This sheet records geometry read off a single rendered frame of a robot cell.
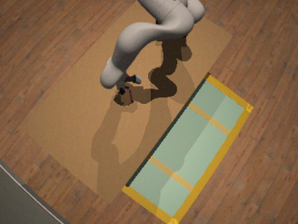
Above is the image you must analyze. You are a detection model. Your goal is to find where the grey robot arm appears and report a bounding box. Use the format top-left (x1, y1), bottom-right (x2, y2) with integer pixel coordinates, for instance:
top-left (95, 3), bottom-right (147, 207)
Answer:
top-left (100, 0), bottom-right (205, 89)

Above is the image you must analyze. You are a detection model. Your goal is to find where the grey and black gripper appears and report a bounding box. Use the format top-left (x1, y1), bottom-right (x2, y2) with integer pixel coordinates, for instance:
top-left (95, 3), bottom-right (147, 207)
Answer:
top-left (116, 81), bottom-right (125, 95)

